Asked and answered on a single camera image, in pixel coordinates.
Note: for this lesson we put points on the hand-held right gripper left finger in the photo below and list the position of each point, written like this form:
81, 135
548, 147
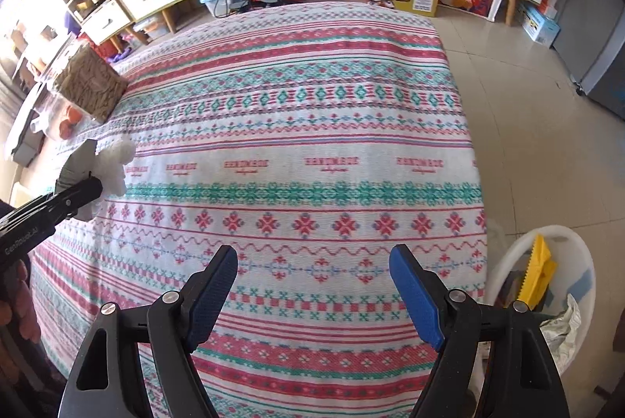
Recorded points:
210, 296

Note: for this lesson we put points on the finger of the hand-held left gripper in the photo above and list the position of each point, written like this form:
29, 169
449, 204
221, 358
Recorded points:
73, 198

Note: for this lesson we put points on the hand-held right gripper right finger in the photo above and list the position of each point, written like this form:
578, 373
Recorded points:
417, 296

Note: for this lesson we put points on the white tissue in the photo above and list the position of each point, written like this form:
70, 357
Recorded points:
117, 164

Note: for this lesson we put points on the white plastic bucket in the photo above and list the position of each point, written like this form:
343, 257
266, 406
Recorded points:
512, 252

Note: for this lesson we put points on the green yellow sponge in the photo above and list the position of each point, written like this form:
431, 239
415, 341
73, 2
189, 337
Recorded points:
539, 266

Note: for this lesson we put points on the person's left hand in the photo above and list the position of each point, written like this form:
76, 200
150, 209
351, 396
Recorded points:
24, 301

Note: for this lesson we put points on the orange fruit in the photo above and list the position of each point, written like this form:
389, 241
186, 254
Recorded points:
65, 130
74, 115

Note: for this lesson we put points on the woven straw box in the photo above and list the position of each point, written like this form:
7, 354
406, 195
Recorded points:
90, 81

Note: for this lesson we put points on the crumpled silver foil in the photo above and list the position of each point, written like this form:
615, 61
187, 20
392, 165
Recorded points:
561, 330

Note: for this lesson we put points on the patterned red green tablecloth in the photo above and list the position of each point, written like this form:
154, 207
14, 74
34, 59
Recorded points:
293, 105

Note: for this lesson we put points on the blue white cardboard box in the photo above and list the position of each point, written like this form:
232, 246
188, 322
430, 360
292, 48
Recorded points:
537, 27

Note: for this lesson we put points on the grey refrigerator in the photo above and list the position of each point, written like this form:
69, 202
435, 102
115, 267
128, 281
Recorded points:
600, 56

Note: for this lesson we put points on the orange white box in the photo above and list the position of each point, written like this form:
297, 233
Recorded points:
551, 3

